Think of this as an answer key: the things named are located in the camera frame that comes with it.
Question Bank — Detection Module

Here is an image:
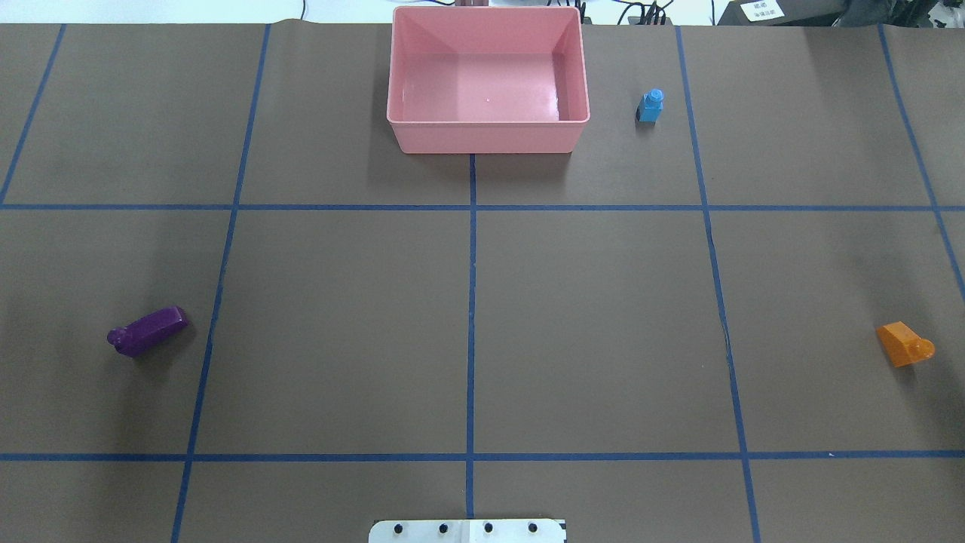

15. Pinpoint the purple block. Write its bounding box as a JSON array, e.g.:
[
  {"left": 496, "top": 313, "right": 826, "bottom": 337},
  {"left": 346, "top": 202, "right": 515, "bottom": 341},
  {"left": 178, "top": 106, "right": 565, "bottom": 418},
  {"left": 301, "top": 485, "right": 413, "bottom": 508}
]
[{"left": 106, "top": 305, "right": 190, "bottom": 358}]

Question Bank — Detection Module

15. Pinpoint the pink plastic box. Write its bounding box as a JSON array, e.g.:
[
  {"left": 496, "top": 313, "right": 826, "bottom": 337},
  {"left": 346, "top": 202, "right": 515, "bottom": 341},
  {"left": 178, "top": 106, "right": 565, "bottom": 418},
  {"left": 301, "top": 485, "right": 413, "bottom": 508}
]
[{"left": 386, "top": 5, "right": 590, "bottom": 155}]

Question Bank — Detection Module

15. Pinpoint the orange block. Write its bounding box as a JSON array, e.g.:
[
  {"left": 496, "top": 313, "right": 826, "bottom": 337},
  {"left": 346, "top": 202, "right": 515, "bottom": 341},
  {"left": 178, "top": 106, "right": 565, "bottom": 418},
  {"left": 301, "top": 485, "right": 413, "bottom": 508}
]
[{"left": 875, "top": 322, "right": 936, "bottom": 368}]

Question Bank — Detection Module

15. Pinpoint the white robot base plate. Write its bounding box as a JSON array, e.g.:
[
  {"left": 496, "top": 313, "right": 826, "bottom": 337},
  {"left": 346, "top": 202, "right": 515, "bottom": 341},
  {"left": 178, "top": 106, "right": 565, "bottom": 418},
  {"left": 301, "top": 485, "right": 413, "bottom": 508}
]
[{"left": 368, "top": 518, "right": 568, "bottom": 542}]

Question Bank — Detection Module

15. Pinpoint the small blue block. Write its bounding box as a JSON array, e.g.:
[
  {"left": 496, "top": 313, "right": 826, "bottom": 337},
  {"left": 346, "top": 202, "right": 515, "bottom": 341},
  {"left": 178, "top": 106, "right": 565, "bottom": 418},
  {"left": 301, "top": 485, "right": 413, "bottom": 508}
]
[{"left": 636, "top": 88, "right": 664, "bottom": 124}]

